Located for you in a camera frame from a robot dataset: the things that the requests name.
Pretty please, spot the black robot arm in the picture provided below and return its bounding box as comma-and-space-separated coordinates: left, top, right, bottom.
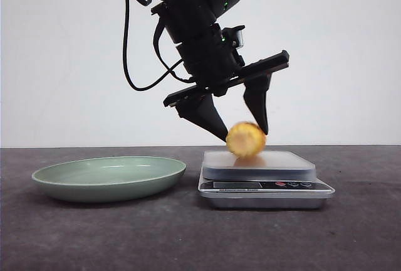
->
136, 0, 289, 140

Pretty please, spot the silver digital kitchen scale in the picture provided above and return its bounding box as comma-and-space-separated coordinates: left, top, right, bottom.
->
198, 150, 335, 209

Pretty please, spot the yellow corn cob piece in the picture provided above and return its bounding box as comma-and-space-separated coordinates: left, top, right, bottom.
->
226, 122, 266, 158

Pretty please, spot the black cable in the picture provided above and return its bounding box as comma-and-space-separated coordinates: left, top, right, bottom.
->
115, 0, 192, 92

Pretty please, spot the green oval plate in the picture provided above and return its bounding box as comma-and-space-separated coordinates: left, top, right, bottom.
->
31, 156, 187, 203

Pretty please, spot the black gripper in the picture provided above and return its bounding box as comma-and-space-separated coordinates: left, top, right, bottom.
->
164, 24, 289, 142

